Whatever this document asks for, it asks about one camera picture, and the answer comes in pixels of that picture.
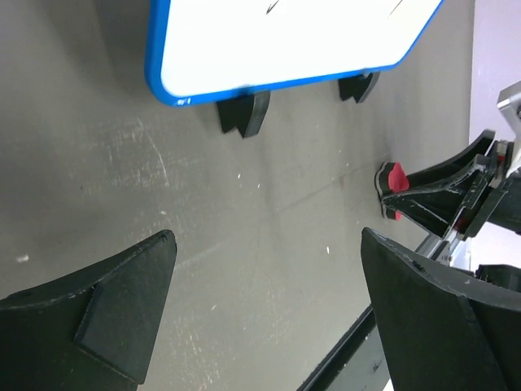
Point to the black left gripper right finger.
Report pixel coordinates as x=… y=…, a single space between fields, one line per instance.
x=441 y=329

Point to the red heart shaped eraser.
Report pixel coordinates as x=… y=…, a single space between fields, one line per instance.
x=390 y=179

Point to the black whiteboard stand foot right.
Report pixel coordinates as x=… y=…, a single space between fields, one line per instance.
x=357 y=87

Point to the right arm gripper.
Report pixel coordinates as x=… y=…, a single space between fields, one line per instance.
x=439 y=196

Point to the aluminium frame rail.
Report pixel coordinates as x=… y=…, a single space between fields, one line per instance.
x=449 y=252

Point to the black whiteboard stand foot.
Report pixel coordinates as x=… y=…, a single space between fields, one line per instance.
x=245 y=113
x=357 y=87

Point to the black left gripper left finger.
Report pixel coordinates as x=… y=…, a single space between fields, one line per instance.
x=93 y=329

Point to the black whiteboard stand foot left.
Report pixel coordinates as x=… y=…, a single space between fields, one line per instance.
x=245 y=113

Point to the blue framed whiteboard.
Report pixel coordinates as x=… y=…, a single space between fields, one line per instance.
x=203 y=51

